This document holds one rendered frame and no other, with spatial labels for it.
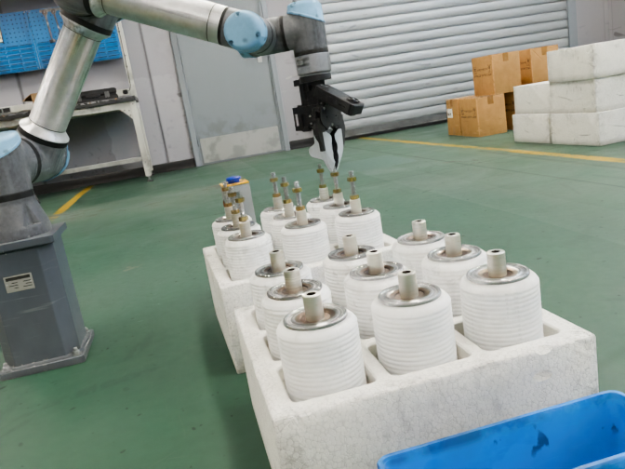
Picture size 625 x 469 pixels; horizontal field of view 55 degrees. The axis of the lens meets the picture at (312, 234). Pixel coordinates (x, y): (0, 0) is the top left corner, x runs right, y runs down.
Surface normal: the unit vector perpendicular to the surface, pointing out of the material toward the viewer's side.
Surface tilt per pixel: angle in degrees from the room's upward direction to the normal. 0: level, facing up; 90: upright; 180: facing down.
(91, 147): 90
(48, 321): 90
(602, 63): 90
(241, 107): 90
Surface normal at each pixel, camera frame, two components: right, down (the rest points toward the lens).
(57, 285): 0.84, -0.01
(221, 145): 0.23, 0.18
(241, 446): -0.15, -0.96
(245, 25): -0.14, 0.25
